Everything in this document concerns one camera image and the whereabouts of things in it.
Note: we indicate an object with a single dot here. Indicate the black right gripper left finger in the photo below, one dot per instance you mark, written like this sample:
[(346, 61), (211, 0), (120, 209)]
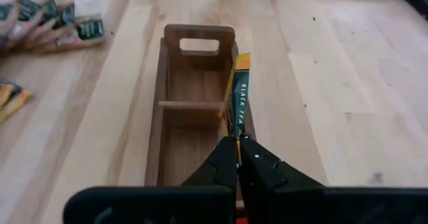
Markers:
[(214, 184)]

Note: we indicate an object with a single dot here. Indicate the wooden tea caddy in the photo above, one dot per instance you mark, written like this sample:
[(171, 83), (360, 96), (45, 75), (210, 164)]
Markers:
[(187, 83)]

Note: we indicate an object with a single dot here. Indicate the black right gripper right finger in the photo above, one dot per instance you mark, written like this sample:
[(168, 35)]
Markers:
[(267, 190)]

